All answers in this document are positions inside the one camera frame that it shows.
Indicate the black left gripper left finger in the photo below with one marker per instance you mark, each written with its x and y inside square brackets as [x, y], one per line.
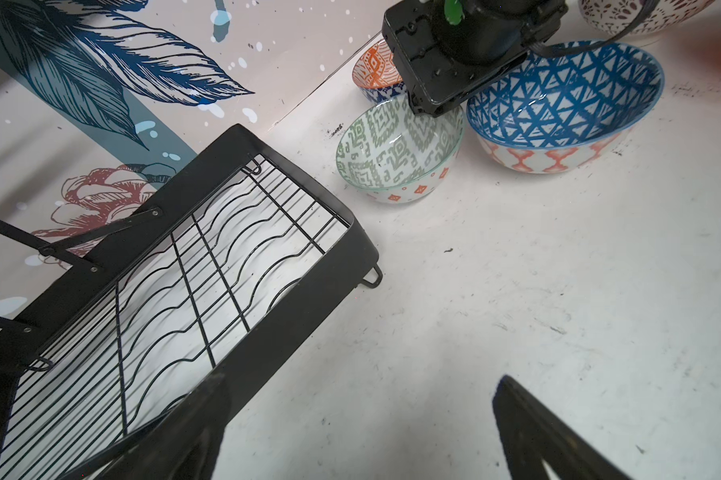
[186, 444]

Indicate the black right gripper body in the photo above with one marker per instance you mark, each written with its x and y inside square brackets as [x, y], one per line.
[447, 51]

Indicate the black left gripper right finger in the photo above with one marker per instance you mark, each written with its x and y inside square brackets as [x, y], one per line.
[534, 440]

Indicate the green patterned ceramic bowl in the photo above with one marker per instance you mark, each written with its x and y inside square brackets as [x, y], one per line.
[394, 156]

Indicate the blue triangle patterned bowl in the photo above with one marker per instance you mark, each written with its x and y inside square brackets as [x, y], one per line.
[549, 116]

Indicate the black two-tier dish rack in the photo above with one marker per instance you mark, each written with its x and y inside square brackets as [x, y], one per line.
[227, 269]

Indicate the orange patterned ceramic bowl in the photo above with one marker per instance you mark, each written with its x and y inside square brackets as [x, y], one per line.
[376, 76]

